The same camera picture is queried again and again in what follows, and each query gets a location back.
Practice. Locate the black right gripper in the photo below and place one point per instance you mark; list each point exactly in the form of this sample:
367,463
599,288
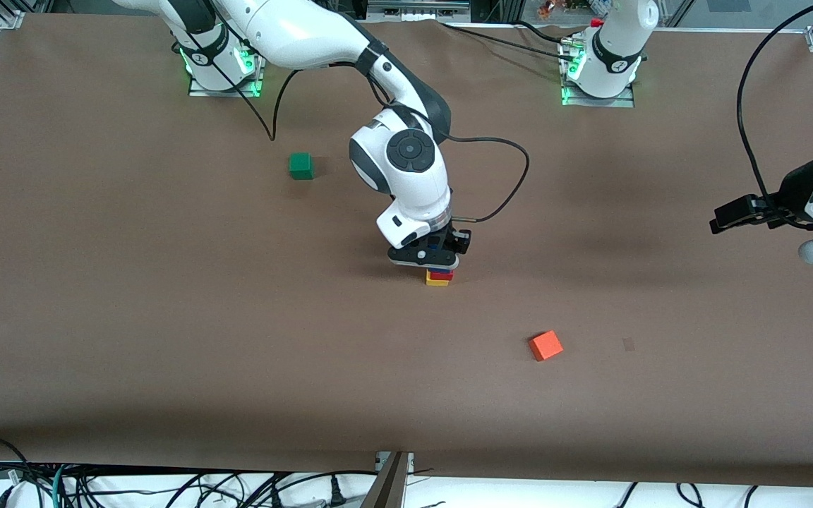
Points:
457,242

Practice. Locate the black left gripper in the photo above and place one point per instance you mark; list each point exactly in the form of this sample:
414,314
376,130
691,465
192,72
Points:
786,195

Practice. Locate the blue block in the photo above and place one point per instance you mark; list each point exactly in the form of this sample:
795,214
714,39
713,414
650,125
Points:
442,270

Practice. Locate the red block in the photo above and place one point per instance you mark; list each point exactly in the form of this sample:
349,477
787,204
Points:
446,276

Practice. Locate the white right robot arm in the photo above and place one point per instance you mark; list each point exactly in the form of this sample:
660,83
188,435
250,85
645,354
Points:
406,183

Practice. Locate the yellow block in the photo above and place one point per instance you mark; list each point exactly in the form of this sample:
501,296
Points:
437,282

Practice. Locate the orange block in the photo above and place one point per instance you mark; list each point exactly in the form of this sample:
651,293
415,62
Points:
545,346

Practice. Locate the brown paper table cover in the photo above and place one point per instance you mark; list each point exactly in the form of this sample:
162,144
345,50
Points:
406,388

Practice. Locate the green block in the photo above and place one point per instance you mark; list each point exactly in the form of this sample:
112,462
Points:
300,166

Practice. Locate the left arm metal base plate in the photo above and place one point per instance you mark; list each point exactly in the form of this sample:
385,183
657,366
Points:
625,99

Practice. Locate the aluminium frame rail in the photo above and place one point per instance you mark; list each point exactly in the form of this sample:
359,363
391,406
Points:
417,8

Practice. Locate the metal table edge bracket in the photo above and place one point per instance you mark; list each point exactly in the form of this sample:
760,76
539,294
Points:
389,480

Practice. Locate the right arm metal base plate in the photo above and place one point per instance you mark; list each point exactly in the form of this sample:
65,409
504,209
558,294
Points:
255,77

